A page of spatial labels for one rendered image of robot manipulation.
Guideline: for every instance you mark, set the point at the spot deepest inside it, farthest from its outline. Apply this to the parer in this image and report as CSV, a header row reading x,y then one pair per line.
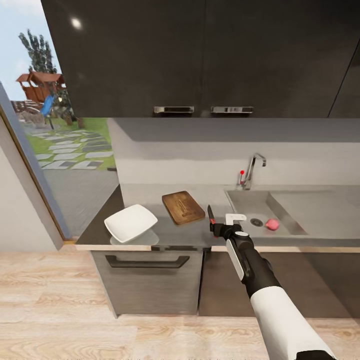
x,y
212,219

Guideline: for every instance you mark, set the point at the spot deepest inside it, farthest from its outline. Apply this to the bowl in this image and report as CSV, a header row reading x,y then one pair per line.
x,y
130,223

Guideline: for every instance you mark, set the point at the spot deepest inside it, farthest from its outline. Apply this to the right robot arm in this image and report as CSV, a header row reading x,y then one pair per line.
x,y
286,333

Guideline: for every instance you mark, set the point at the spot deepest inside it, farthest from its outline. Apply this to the drop in sink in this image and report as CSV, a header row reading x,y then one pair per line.
x,y
300,213

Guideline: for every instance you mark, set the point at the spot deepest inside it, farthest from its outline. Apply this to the dishwasher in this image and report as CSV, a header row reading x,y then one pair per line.
x,y
151,282

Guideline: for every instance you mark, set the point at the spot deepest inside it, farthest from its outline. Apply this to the vidalia onion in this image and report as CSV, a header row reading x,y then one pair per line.
x,y
272,224

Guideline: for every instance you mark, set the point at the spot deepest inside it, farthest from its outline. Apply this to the cutting board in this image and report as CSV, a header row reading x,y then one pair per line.
x,y
182,207

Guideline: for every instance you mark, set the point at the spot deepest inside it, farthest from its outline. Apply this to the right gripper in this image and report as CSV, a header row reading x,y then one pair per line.
x,y
220,229

